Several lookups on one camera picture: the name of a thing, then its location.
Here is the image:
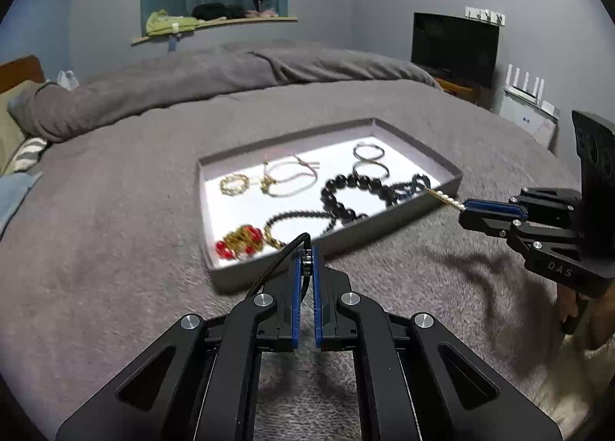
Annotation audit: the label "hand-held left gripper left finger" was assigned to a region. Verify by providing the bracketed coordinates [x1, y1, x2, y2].
[55, 249, 303, 441]

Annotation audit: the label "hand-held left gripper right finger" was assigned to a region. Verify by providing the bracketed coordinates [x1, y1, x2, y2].
[311, 244, 564, 441]

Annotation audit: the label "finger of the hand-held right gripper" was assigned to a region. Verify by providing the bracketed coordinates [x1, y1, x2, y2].
[458, 211, 584, 275]
[462, 188, 585, 226]

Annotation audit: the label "pearl gold hair clip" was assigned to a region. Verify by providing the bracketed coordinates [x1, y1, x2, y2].
[422, 186, 466, 211]

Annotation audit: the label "black cord bracelet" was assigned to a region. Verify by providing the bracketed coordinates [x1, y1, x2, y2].
[245, 231, 318, 299]

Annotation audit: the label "red and gold bracelet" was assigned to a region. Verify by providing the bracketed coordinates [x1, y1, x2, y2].
[214, 224, 266, 260]

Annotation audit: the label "dark blue bead bracelet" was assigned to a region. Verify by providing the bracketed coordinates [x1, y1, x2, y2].
[389, 174, 431, 204]

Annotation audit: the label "small dark bead bracelet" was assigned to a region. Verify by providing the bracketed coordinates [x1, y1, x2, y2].
[263, 209, 338, 250]

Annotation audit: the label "large dark bead bracelet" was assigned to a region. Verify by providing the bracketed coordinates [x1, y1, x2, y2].
[320, 172, 397, 226]

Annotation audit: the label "grey cardboard tray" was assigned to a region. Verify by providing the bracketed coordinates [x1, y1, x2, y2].
[196, 117, 465, 296]

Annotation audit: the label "silver bangle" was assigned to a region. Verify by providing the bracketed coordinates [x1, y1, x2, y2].
[352, 161, 390, 180]

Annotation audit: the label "pink cord bracelet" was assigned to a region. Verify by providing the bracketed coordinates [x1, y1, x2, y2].
[261, 152, 322, 198]

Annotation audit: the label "person's right forearm white sleeve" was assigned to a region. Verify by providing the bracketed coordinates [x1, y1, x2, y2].
[535, 321, 615, 428]

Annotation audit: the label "person's right hand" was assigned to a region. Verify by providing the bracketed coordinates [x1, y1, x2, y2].
[557, 283, 615, 351]

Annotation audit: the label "white box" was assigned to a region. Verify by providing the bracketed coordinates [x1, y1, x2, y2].
[497, 88, 561, 151]

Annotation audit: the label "wooden stand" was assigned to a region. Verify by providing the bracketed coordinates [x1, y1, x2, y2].
[434, 75, 494, 110]

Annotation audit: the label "black monitor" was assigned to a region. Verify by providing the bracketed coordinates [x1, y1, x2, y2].
[410, 12, 501, 89]

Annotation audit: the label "grey duvet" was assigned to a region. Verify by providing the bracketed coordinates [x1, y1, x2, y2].
[7, 41, 444, 144]

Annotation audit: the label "light blue blanket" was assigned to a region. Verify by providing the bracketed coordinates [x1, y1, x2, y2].
[0, 171, 44, 240]

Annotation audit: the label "wooden window sill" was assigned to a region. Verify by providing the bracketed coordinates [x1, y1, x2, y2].
[131, 15, 299, 46]

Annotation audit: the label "striped pillow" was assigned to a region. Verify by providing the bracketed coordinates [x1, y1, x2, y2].
[4, 135, 52, 175]

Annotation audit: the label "black cloth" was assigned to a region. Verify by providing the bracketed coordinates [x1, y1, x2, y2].
[191, 2, 246, 22]

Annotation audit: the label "green cloth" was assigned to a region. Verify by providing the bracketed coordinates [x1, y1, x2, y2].
[145, 9, 203, 37]

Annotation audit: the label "white plastic bag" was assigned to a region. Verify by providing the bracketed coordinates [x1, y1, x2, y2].
[56, 69, 80, 92]

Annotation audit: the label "olive pillow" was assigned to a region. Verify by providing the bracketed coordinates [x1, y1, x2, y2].
[0, 80, 47, 175]

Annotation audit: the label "wooden headboard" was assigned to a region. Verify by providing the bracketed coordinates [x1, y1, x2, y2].
[0, 55, 47, 96]

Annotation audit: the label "gold chain bracelet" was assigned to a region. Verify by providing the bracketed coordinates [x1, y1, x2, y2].
[219, 172, 251, 197]

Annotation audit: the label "thin dark ring bangle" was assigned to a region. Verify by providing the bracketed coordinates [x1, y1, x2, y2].
[352, 142, 386, 161]

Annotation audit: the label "white wall hooks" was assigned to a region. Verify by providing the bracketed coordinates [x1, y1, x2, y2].
[463, 5, 507, 28]

